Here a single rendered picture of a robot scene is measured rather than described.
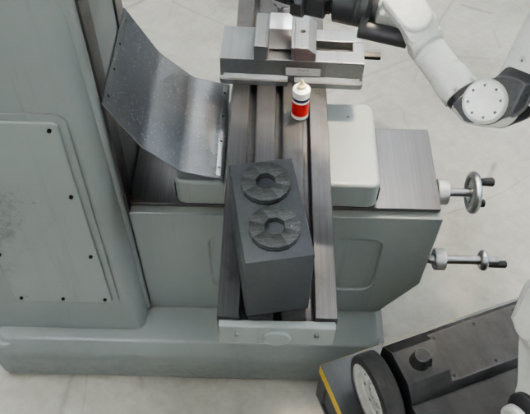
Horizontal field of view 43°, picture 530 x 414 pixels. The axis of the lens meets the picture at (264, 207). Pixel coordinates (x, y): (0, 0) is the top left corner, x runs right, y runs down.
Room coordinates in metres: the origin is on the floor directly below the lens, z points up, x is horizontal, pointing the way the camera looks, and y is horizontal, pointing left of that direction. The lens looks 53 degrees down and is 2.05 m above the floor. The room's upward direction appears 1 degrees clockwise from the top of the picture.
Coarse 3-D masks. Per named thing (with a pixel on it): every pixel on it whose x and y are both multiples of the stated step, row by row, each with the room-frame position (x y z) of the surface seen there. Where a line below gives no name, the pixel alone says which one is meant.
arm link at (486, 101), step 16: (528, 16) 0.96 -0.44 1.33; (528, 32) 0.93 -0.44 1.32; (512, 48) 0.93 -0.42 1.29; (528, 48) 0.91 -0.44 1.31; (512, 64) 0.90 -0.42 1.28; (528, 64) 0.89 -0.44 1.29; (480, 80) 0.88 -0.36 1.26; (496, 80) 0.87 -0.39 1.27; (512, 80) 0.86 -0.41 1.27; (528, 80) 0.86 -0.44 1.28; (464, 96) 0.87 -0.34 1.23; (480, 96) 0.86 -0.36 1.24; (496, 96) 0.85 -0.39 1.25; (512, 96) 0.84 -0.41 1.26; (528, 96) 0.84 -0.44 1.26; (464, 112) 0.85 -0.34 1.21; (480, 112) 0.84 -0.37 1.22; (496, 112) 0.83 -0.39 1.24; (512, 112) 0.82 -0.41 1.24; (528, 112) 0.88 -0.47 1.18
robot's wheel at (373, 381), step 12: (360, 360) 0.68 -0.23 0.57; (372, 360) 0.67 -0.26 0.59; (384, 360) 0.67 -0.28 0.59; (360, 372) 0.69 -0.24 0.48; (372, 372) 0.64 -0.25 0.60; (384, 372) 0.64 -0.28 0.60; (360, 384) 0.67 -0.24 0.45; (372, 384) 0.62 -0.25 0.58; (384, 384) 0.61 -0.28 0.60; (396, 384) 0.61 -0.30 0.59; (360, 396) 0.64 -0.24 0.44; (372, 396) 0.63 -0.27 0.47; (384, 396) 0.58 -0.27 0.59; (396, 396) 0.59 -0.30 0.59; (372, 408) 0.61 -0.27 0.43; (384, 408) 0.56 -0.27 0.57; (396, 408) 0.56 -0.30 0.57
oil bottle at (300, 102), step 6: (300, 84) 1.14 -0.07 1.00; (306, 84) 1.16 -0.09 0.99; (294, 90) 1.13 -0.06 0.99; (300, 90) 1.13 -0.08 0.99; (306, 90) 1.13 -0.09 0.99; (294, 96) 1.13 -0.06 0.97; (300, 96) 1.12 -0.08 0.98; (306, 96) 1.13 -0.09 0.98; (294, 102) 1.13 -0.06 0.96; (300, 102) 1.12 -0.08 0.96; (306, 102) 1.13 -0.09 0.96; (294, 108) 1.13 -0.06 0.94; (300, 108) 1.12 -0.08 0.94; (306, 108) 1.13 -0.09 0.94; (294, 114) 1.13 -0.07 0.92; (300, 114) 1.12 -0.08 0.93; (306, 114) 1.13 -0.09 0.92
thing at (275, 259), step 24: (240, 168) 0.81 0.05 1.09; (264, 168) 0.80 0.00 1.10; (288, 168) 0.82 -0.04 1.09; (240, 192) 0.76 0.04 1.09; (264, 192) 0.75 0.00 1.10; (288, 192) 0.76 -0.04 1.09; (240, 216) 0.70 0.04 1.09; (264, 216) 0.70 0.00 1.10; (288, 216) 0.70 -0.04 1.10; (240, 240) 0.66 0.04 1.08; (264, 240) 0.65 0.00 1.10; (288, 240) 0.65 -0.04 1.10; (240, 264) 0.68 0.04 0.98; (264, 264) 0.61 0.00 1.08; (288, 264) 0.62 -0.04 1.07; (312, 264) 0.63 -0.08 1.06; (264, 288) 0.61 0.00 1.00; (288, 288) 0.62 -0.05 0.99; (264, 312) 0.61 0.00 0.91
